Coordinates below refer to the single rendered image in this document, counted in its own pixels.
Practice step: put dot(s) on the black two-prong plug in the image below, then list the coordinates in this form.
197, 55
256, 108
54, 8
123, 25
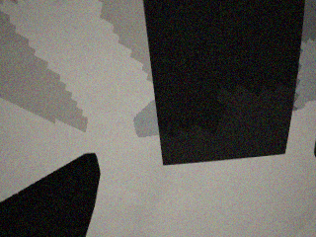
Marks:
224, 74

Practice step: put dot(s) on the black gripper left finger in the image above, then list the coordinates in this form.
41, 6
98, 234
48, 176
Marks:
59, 205

